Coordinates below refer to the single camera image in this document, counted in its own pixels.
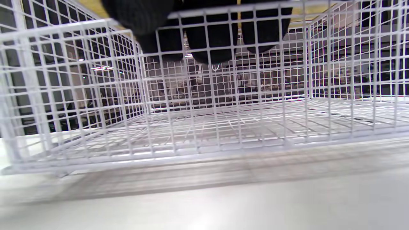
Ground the person's right hand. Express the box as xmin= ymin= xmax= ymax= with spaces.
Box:
xmin=102 ymin=0 xmax=293 ymax=64

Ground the white wire basket drawer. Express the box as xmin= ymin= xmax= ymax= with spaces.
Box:
xmin=0 ymin=0 xmax=409 ymax=176

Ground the wooden-topped white wire rack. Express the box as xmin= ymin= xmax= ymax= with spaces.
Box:
xmin=77 ymin=0 xmax=352 ymax=29

